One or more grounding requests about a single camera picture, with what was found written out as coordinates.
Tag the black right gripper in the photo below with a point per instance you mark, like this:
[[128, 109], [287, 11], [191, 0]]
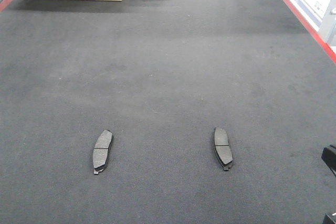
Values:
[[328, 156]]

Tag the grey brake pad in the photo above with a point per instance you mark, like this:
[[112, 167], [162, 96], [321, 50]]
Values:
[[101, 151], [222, 148]]

